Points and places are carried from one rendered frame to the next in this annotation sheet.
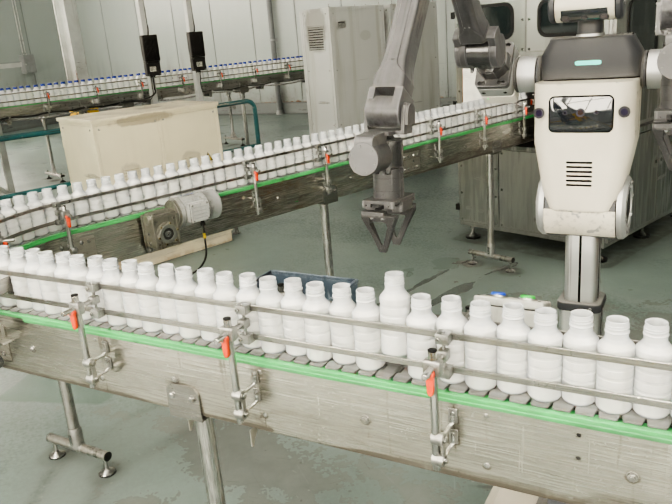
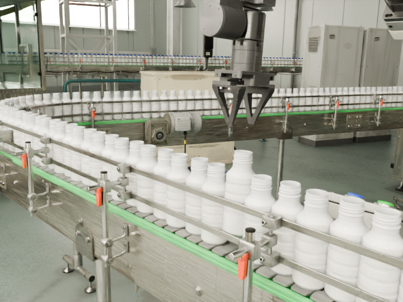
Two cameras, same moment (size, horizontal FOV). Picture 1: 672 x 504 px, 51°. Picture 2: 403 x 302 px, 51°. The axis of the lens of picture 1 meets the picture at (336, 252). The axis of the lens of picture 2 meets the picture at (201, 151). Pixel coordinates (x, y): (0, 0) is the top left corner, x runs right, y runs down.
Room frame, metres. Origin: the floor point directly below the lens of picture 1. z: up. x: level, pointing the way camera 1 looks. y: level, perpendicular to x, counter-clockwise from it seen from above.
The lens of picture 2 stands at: (0.48, -0.26, 1.38)
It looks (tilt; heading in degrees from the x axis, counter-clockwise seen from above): 13 degrees down; 16
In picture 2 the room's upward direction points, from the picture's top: 1 degrees clockwise
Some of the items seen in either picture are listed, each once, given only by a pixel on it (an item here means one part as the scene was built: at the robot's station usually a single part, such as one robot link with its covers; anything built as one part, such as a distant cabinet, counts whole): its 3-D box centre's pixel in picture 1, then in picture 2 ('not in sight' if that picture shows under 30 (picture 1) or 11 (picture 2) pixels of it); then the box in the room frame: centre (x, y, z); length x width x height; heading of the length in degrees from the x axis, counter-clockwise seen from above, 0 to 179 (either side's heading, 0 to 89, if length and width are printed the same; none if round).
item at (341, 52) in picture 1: (347, 96); (328, 85); (7.79, -0.26, 0.96); 0.82 x 0.50 x 1.91; 132
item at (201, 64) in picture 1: (195, 52); not in sight; (7.84, 1.33, 1.55); 0.17 x 0.15 x 0.42; 132
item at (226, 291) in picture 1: (228, 307); (122, 169); (1.46, 0.25, 1.08); 0.06 x 0.06 x 0.17
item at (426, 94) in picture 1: (402, 87); (369, 84); (8.39, -0.93, 0.96); 0.82 x 0.50 x 1.91; 132
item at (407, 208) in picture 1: (393, 222); (249, 100); (1.28, -0.11, 1.30); 0.07 x 0.07 x 0.09; 60
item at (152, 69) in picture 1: (149, 56); (207, 45); (7.47, 1.74, 1.55); 0.17 x 0.15 x 0.42; 132
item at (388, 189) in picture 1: (388, 186); (246, 61); (1.27, -0.11, 1.37); 0.10 x 0.07 x 0.07; 150
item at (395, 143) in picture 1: (386, 153); (246, 26); (1.27, -0.11, 1.43); 0.07 x 0.06 x 0.07; 149
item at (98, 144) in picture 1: (150, 182); (187, 118); (5.69, 1.47, 0.59); 1.10 x 0.62 x 1.18; 132
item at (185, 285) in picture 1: (188, 302); (99, 160); (1.52, 0.35, 1.08); 0.06 x 0.06 x 0.17
